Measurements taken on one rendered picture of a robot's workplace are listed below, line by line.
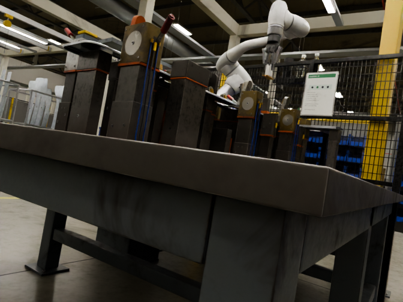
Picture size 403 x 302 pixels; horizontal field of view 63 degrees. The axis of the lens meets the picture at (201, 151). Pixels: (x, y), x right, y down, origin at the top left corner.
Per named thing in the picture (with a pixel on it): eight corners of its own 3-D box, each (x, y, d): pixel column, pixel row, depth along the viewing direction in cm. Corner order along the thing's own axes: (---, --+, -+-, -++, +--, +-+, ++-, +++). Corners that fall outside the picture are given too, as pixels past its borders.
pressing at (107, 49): (94, 39, 95) (95, 34, 95) (56, 47, 109) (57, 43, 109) (294, 129, 200) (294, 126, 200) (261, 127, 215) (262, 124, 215)
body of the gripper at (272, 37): (283, 38, 195) (281, 54, 194) (270, 40, 200) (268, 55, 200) (277, 33, 189) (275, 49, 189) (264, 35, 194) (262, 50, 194)
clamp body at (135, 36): (131, 148, 90) (153, 18, 91) (101, 144, 99) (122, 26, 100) (154, 153, 96) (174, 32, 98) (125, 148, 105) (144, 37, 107)
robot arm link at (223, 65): (231, 45, 237) (243, 60, 240) (218, 57, 252) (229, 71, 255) (222, 54, 231) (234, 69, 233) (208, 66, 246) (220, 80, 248)
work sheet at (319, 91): (332, 116, 221) (339, 71, 222) (300, 115, 235) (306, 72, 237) (333, 117, 222) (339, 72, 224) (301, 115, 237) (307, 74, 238)
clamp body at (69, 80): (62, 138, 115) (81, 37, 117) (47, 136, 123) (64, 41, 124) (81, 141, 121) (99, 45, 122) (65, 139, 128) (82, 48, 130)
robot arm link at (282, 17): (274, 21, 188) (292, 29, 194) (279, -6, 188) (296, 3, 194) (262, 27, 197) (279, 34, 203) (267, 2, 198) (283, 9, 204)
